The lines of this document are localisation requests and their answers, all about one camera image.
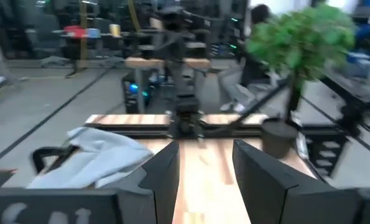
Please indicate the black clothes hanger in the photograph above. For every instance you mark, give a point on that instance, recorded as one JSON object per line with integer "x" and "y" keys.
{"x": 48, "y": 149}

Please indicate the black plant pot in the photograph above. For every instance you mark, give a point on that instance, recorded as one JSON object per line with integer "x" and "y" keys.
{"x": 278, "y": 137}

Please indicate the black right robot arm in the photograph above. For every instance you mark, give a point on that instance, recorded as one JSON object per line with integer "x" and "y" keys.
{"x": 178, "y": 46}

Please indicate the yellow pole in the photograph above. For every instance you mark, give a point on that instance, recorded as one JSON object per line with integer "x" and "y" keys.
{"x": 83, "y": 34}

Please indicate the green leafy plant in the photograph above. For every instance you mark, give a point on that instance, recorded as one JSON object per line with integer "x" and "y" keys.
{"x": 299, "y": 37}

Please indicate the wooden workstation table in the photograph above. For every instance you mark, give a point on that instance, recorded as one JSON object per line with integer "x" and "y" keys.
{"x": 141, "y": 63}

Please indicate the red container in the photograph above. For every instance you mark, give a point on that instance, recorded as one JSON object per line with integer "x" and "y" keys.
{"x": 74, "y": 31}

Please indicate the blue container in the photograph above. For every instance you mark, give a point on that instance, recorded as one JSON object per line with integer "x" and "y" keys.
{"x": 93, "y": 33}

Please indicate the yellow cup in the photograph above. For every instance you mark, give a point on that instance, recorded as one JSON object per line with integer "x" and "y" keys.
{"x": 115, "y": 30}

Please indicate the black computer tower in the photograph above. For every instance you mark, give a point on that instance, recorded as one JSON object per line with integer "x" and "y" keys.
{"x": 132, "y": 93}

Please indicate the blue-grey cloth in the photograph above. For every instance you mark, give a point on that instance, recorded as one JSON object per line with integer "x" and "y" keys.
{"x": 104, "y": 155}

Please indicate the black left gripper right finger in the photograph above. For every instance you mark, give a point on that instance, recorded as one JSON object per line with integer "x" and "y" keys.
{"x": 265, "y": 193}

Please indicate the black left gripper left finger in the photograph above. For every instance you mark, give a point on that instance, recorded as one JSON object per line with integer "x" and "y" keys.
{"x": 167, "y": 186}

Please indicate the person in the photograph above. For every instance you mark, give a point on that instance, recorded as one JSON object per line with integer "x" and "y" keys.
{"x": 253, "y": 71}
{"x": 369, "y": 37}

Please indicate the black aluminium table frame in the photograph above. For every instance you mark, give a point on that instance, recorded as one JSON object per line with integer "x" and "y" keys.
{"x": 135, "y": 130}

